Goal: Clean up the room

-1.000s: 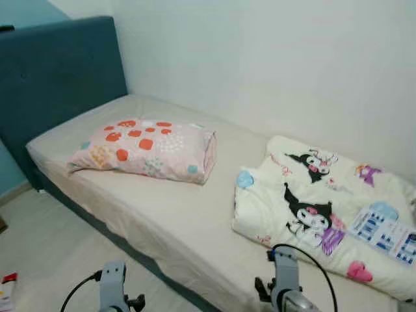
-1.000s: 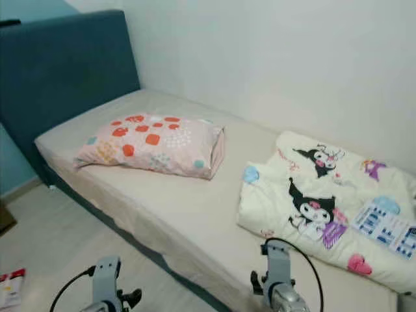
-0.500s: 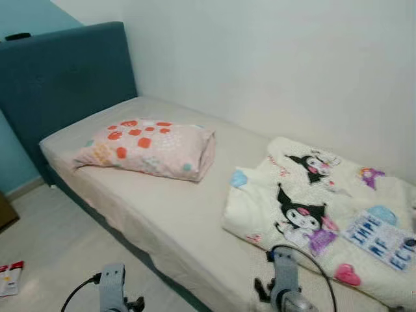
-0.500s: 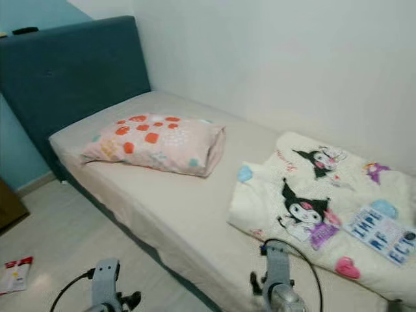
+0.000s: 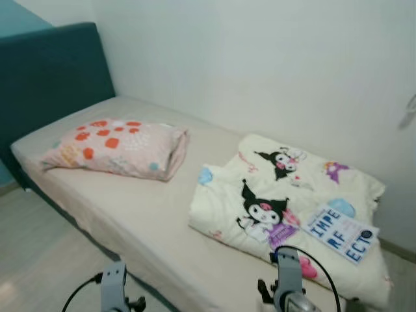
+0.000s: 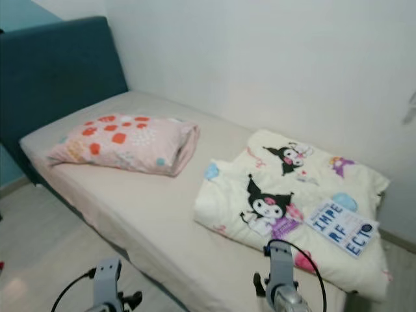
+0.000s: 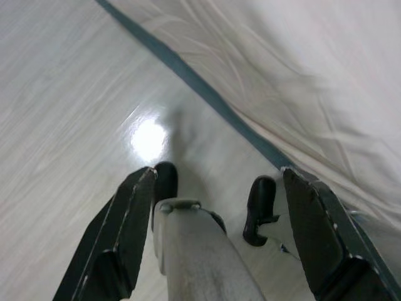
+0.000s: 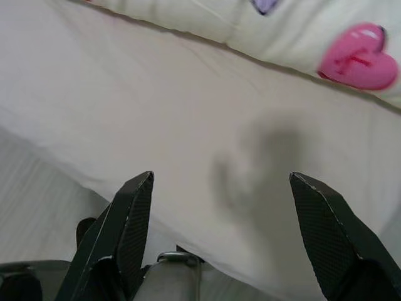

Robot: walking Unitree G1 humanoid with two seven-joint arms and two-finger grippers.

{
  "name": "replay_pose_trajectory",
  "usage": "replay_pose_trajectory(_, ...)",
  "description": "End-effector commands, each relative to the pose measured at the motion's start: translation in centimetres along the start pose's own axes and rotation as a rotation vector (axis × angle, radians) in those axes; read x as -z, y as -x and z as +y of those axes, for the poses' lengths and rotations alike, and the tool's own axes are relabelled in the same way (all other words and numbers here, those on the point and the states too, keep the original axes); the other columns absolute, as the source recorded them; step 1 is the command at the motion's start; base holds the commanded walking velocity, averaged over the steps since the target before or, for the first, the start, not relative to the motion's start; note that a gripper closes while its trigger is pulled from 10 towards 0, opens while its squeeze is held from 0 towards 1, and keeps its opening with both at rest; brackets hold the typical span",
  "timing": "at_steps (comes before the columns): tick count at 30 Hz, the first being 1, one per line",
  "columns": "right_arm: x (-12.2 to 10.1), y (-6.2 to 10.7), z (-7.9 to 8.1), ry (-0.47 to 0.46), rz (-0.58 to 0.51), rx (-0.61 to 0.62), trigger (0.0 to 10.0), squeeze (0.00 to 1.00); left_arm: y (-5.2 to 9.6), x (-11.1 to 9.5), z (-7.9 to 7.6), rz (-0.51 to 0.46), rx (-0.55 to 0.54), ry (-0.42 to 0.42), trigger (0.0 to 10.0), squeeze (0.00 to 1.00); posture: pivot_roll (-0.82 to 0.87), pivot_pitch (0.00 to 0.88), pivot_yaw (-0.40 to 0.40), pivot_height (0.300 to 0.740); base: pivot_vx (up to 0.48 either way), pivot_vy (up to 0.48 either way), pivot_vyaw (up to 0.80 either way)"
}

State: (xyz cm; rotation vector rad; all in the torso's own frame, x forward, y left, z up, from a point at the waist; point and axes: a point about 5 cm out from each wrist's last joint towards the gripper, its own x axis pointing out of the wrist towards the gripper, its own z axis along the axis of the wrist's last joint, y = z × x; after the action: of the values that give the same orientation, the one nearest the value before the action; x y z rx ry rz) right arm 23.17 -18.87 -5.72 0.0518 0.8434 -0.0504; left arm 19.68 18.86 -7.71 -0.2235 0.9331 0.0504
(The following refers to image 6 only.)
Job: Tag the pink patterned pillow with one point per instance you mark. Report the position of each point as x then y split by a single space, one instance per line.
123 144

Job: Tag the white paperback book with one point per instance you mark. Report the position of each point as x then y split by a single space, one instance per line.
341 227

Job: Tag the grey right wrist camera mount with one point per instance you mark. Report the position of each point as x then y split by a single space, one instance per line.
281 270

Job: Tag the mattress with cream sheet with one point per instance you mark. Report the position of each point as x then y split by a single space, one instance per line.
136 208

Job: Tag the cream cartoon print quilt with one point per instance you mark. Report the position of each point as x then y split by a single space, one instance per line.
240 195

